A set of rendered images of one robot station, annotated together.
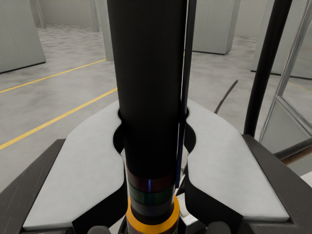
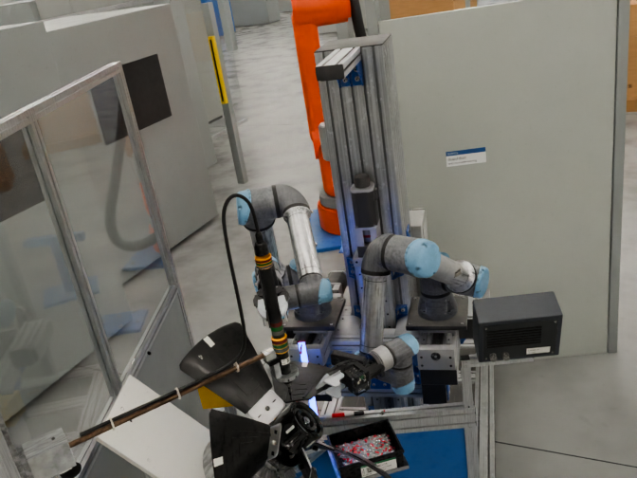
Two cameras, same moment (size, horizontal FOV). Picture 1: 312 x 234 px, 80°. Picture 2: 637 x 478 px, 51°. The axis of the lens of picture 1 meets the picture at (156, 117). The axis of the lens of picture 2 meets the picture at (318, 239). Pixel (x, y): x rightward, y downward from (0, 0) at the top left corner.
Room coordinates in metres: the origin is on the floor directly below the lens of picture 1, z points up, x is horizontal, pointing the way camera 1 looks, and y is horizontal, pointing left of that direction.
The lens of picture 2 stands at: (1.65, 0.09, 2.37)
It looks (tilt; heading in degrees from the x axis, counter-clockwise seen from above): 23 degrees down; 178
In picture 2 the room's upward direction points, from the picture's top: 9 degrees counter-clockwise
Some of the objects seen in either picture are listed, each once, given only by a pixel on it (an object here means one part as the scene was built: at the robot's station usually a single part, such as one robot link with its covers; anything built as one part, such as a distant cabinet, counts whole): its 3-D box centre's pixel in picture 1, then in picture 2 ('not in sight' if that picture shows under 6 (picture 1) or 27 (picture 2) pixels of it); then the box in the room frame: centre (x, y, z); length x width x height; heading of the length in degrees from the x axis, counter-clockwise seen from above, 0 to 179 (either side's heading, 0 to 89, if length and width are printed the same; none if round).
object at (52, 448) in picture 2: not in sight; (45, 455); (0.37, -0.56, 1.40); 0.10 x 0.07 x 0.08; 117
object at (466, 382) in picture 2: not in sight; (466, 381); (-0.19, 0.58, 0.96); 0.03 x 0.03 x 0.20; 82
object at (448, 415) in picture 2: not in sight; (345, 425); (-0.25, 0.15, 0.82); 0.90 x 0.04 x 0.08; 82
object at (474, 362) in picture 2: not in sight; (496, 358); (-0.17, 0.68, 1.04); 0.24 x 0.03 x 0.03; 82
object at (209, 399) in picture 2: not in sight; (225, 389); (-0.31, -0.24, 1.02); 0.16 x 0.10 x 0.11; 82
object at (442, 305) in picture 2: not in sight; (436, 299); (-0.54, 0.58, 1.09); 0.15 x 0.15 x 0.10
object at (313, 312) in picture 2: not in sight; (311, 301); (-0.70, 0.11, 1.09); 0.15 x 0.15 x 0.10
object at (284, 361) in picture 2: not in sight; (273, 310); (0.09, 0.00, 1.51); 0.04 x 0.04 x 0.46
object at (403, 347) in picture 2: not in sight; (399, 350); (-0.12, 0.36, 1.17); 0.11 x 0.08 x 0.09; 119
